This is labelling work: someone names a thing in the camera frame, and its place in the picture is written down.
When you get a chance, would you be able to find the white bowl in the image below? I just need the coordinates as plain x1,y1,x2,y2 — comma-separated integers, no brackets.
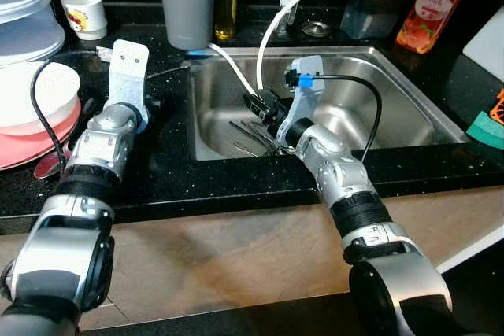
0,61,83,137

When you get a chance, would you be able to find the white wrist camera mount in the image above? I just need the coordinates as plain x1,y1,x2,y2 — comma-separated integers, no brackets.
106,39,151,130
275,54,326,145

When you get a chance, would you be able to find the metal cutlery piece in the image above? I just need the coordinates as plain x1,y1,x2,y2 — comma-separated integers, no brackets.
228,119,297,157

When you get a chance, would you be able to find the dark sponge holder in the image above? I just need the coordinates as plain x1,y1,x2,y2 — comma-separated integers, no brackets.
339,0,399,41

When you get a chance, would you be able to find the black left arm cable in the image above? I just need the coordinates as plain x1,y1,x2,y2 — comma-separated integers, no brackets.
29,49,111,168

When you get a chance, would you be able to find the metal sink strainer ring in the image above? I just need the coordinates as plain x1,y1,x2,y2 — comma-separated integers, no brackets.
302,19,332,39

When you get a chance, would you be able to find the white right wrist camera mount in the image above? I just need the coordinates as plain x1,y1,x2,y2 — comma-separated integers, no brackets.
275,54,326,145

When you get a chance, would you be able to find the grey tumbler red logo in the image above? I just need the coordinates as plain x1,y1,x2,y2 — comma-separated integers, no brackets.
155,0,218,52

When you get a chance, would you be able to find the pink plate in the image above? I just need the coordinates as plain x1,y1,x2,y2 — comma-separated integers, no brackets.
0,96,83,171

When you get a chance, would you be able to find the green sponge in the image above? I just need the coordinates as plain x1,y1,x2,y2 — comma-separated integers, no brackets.
465,109,504,151

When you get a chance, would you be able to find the stainless steel sink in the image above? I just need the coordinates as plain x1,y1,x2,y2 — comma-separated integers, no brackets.
187,44,472,162

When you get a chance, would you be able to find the metal spoon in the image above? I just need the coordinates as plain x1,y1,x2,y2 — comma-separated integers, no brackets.
33,150,70,180

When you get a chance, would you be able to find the beige cabinet front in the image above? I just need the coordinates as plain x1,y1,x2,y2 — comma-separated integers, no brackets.
79,194,504,327

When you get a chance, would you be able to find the orange dish soap bottle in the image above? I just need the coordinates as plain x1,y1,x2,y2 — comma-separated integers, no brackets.
395,0,476,56

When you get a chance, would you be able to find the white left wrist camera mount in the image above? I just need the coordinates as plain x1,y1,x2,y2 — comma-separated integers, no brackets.
106,39,151,130

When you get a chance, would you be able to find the white faucet hose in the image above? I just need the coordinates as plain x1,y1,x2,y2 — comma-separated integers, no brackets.
206,0,387,99

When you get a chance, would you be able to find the black blue-plug right arm cable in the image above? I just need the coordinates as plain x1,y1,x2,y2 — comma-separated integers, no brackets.
298,73,384,165

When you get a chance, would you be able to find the orange plastic scrubber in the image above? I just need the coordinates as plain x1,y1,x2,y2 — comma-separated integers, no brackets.
487,88,504,125

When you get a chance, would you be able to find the white cutting board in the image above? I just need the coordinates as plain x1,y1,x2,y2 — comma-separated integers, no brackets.
462,6,504,82

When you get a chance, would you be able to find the white printed cup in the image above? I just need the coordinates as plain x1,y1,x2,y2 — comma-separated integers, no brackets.
60,0,109,42

